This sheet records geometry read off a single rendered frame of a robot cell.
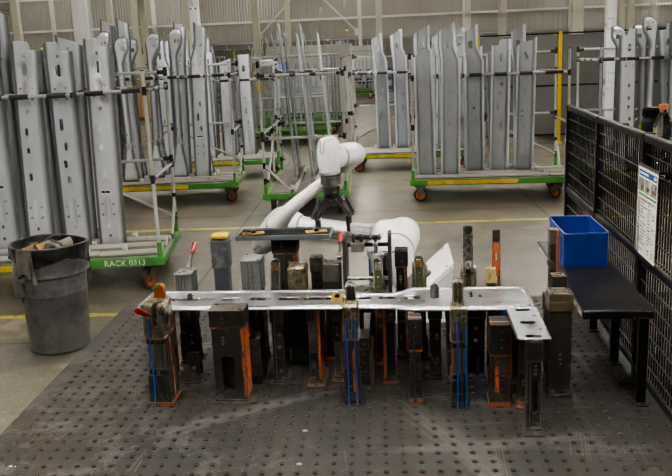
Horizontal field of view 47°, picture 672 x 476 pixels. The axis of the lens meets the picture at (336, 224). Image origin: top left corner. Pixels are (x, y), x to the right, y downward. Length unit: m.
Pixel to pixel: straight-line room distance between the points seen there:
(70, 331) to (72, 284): 0.31
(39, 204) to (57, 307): 1.91
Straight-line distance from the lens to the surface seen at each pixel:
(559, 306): 2.62
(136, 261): 6.53
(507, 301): 2.71
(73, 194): 6.96
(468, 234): 2.86
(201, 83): 10.32
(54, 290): 5.26
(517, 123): 9.93
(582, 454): 2.42
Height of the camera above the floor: 1.85
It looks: 13 degrees down
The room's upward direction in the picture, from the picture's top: 2 degrees counter-clockwise
